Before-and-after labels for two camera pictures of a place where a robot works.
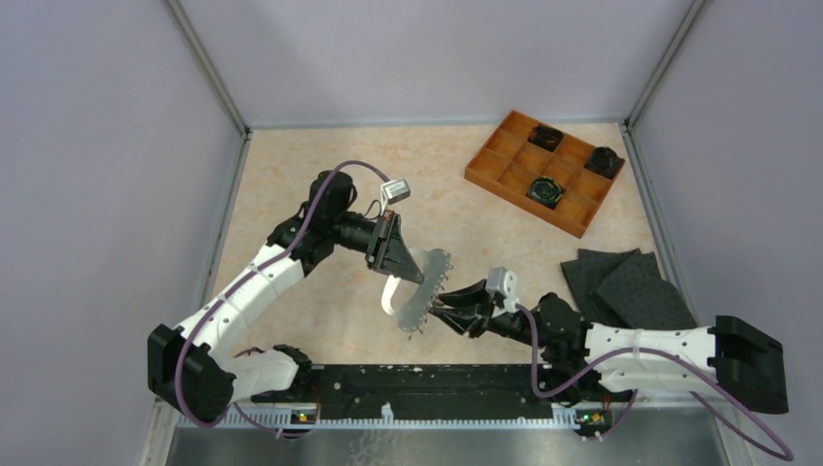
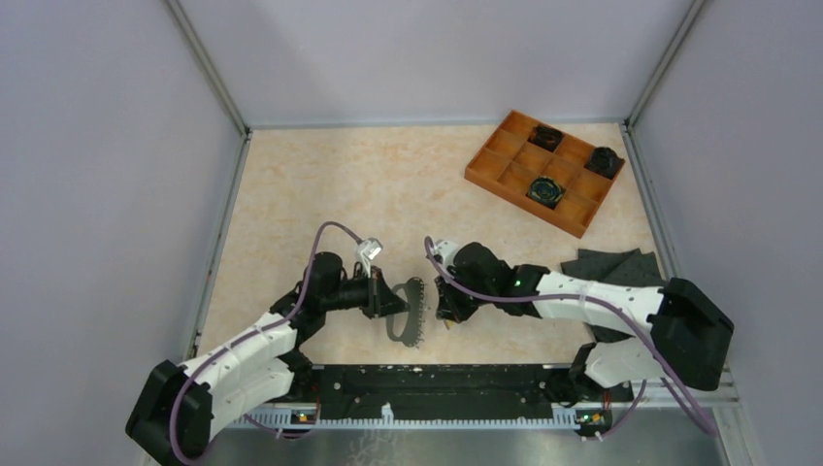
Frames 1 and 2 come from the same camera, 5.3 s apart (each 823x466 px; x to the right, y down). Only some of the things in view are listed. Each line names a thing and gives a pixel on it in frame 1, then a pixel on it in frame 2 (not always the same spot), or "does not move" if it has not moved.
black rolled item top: x=545 y=137 does not move
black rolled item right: x=605 y=161 does not move
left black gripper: x=388 y=251 -> x=381 y=300
